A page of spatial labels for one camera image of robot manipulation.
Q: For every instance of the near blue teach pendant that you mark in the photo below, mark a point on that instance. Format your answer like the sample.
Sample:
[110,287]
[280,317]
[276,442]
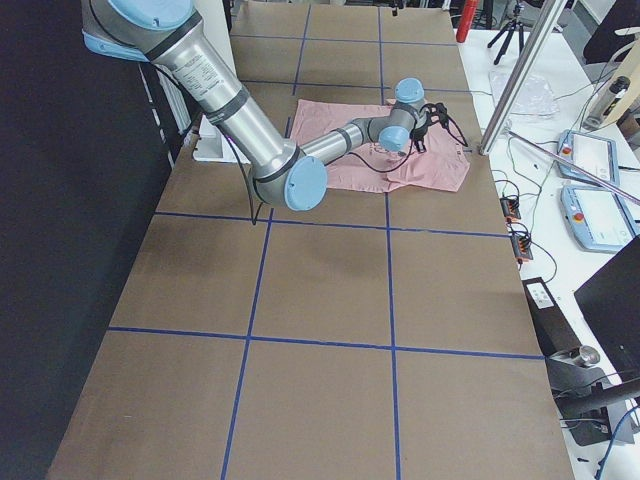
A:
[598,219]

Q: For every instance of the red cylinder bottle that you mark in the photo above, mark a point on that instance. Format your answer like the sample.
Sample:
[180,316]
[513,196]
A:
[466,20]

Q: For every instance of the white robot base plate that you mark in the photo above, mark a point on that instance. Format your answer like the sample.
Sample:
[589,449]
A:
[211,146]

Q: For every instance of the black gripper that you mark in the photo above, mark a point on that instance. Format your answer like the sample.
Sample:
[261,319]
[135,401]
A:
[419,134]

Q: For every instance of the pink Snoopy t-shirt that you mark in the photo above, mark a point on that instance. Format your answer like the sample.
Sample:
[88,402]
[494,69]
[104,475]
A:
[372,169]

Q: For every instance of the far blue teach pendant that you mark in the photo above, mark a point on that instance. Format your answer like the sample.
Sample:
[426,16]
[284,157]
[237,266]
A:
[594,154]

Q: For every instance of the black camera tripod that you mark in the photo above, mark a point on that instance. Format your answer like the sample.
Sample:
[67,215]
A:
[514,27]

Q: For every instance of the orange black connector box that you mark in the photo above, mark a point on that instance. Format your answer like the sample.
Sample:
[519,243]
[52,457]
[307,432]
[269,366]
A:
[510,208]

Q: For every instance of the black monitor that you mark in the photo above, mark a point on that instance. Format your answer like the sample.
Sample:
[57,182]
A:
[609,302]

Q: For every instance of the aluminium frame post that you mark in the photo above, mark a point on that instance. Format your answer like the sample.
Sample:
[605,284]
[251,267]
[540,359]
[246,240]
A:
[550,13]

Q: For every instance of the clear plastic bag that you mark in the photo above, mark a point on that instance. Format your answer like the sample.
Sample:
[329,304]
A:
[536,97]

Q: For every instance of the blue teach pendant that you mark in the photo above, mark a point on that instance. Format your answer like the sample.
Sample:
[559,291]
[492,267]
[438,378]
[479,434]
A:
[598,219]
[594,154]

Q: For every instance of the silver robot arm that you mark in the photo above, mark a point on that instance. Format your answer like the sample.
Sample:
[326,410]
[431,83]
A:
[171,34]

